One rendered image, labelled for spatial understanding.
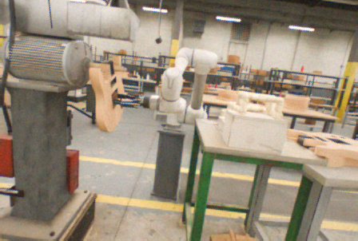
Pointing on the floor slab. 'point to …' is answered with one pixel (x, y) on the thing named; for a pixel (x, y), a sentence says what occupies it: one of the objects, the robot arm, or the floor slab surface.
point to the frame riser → (82, 223)
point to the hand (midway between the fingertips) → (116, 98)
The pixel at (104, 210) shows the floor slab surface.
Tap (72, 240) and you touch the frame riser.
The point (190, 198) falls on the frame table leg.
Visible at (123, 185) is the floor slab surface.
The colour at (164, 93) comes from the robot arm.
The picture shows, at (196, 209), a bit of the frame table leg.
